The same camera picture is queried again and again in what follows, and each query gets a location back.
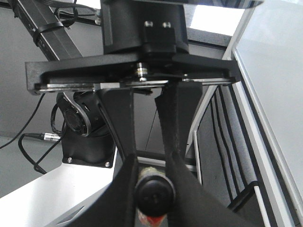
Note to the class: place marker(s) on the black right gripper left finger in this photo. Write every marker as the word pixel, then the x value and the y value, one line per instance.
pixel 116 206

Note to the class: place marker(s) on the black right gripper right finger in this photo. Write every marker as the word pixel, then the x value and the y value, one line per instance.
pixel 194 207

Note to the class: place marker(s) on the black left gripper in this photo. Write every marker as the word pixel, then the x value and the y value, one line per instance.
pixel 144 42

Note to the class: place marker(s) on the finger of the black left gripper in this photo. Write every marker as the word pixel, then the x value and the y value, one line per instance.
pixel 176 107

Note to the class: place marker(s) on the white whiteboard marker pen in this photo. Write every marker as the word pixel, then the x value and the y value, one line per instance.
pixel 154 193

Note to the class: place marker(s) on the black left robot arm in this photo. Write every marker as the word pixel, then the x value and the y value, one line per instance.
pixel 49 34

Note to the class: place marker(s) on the orange round magnet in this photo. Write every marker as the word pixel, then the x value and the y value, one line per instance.
pixel 149 221

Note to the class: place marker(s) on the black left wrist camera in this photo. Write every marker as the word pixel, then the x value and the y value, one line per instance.
pixel 87 140

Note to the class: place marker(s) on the white whiteboard with aluminium frame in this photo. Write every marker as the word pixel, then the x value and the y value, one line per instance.
pixel 268 46

